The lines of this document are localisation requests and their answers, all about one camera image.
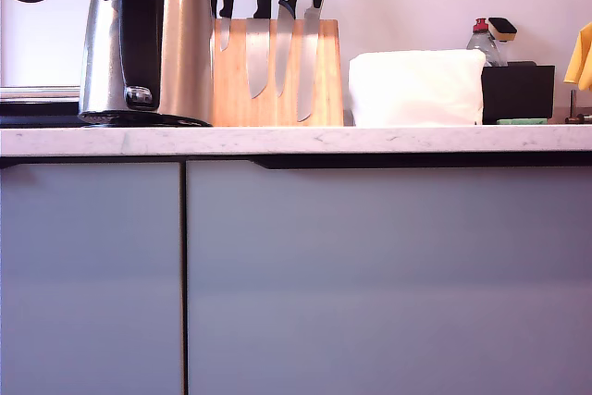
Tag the wooden knife block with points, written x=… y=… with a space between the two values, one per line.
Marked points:
x=324 y=90

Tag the black kettle base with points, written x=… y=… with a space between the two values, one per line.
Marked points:
x=185 y=123

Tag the narrow grey cabinet door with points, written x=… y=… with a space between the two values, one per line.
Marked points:
x=92 y=275

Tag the yellow banana bunch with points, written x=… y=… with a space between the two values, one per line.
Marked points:
x=582 y=62

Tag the green sponge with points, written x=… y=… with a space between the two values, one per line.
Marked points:
x=522 y=121

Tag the black sink caddy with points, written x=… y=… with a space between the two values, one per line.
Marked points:
x=518 y=94

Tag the metal sink tap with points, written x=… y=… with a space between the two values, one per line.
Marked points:
x=573 y=103

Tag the clear soap bottle red cap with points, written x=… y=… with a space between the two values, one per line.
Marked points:
x=483 y=45

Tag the wide grey cabinet door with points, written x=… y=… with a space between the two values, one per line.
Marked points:
x=393 y=275

